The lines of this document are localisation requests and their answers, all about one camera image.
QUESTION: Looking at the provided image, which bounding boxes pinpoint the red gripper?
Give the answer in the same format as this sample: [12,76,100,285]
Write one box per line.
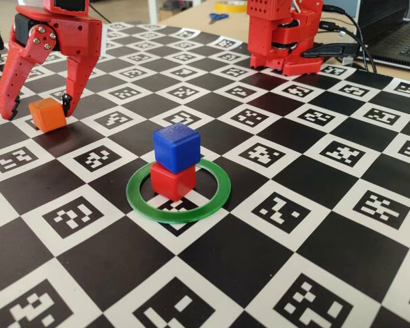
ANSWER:
[0,5,103,122]

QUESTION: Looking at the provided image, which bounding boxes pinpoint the orange cube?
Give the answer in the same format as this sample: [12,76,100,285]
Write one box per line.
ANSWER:
[28,97,68,133]

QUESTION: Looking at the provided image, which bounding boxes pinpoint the blue cube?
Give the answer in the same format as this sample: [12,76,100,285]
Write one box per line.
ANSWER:
[152,122,202,174]

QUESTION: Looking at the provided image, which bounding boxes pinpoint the red cube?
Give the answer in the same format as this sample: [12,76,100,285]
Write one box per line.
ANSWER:
[150,161,197,202]

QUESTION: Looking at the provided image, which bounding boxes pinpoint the white table leg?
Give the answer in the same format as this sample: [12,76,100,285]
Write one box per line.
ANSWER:
[149,0,163,23]

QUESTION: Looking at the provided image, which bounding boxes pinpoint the dark office chair base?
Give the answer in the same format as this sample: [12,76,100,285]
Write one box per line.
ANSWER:
[161,0,201,12]

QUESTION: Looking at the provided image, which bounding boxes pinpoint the yellow tape roll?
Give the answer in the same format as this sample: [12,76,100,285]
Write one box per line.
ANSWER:
[214,0,248,14]

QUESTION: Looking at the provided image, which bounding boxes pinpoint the black white marker board mat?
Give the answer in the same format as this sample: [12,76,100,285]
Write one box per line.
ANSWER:
[0,20,410,328]

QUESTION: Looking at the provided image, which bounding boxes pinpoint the flat black power connector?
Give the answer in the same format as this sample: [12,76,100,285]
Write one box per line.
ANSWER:
[302,43,360,59]

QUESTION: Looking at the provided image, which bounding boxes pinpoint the black laptop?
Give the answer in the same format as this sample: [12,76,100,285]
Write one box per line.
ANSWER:
[357,0,410,72]

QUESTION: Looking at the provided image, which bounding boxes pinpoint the green flat ring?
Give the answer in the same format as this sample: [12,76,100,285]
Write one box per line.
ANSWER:
[125,158,232,225]

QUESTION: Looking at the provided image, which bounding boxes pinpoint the blue handled scissors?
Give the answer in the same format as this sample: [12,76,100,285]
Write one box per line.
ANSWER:
[208,12,231,25]

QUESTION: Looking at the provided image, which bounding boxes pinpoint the black cable with plug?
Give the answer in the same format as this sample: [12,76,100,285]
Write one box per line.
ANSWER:
[323,5,379,74]
[319,20,373,72]

